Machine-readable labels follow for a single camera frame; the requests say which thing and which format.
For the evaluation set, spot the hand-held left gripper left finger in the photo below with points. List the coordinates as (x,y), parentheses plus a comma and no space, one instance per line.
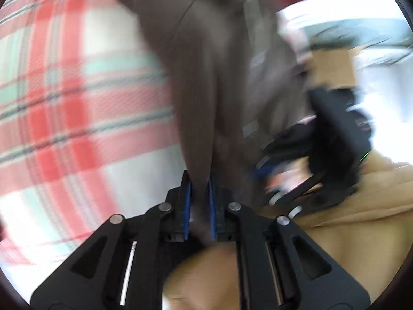
(186,210)

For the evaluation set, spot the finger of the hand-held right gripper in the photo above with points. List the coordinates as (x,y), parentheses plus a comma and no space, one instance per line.
(284,180)

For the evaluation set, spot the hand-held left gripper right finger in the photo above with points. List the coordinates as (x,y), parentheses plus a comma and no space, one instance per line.
(213,211)

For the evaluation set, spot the grey-brown garment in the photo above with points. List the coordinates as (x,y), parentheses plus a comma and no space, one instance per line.
(206,71)

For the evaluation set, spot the person's right forearm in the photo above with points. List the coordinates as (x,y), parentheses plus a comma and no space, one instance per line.
(377,219)

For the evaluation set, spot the person's tan hoodie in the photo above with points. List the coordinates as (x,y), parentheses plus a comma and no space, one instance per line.
(196,281)

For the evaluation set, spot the cardboard box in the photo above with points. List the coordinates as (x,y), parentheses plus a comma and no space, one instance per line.
(334,67)

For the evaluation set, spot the red plaid blanket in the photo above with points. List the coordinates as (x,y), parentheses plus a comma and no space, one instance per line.
(71,109)

